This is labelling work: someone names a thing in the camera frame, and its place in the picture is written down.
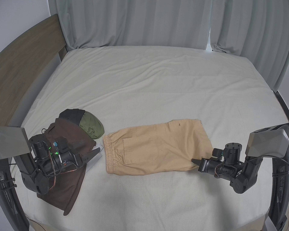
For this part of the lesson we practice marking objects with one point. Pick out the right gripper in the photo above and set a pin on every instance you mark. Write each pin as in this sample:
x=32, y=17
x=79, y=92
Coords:
x=207, y=166

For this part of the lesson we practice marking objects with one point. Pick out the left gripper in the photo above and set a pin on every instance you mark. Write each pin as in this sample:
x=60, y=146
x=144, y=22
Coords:
x=72, y=159

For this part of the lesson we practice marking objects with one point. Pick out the tan shorts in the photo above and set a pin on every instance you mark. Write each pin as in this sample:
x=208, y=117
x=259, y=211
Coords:
x=158, y=146

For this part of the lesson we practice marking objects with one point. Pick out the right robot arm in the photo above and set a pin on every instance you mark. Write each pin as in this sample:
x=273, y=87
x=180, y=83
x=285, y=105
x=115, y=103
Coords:
x=266, y=142

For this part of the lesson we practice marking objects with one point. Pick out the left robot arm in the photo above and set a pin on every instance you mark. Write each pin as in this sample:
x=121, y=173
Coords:
x=33, y=178

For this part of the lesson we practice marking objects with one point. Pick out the bed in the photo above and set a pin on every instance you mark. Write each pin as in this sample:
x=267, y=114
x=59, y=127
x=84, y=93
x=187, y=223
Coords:
x=158, y=85

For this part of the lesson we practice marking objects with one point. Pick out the green garment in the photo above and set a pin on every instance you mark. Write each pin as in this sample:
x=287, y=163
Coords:
x=92, y=125

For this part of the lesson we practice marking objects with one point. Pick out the brown garment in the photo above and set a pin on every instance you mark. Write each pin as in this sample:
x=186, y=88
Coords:
x=67, y=185

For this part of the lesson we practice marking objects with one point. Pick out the black garment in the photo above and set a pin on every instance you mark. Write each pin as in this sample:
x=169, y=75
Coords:
x=71, y=116

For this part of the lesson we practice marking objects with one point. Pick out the pale green wide curtain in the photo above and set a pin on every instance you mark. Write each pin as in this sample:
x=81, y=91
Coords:
x=135, y=22

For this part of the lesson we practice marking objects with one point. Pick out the pale green narrow curtain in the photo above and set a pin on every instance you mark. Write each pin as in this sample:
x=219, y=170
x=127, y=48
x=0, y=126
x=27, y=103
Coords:
x=252, y=29

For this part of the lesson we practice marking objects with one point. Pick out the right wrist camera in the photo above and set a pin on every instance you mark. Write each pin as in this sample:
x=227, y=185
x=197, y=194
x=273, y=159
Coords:
x=217, y=153

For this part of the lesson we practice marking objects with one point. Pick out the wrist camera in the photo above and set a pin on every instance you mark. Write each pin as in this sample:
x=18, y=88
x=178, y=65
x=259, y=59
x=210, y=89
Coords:
x=217, y=153
x=61, y=145

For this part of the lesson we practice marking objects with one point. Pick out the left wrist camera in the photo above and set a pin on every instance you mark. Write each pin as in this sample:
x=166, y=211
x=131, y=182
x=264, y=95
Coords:
x=61, y=145

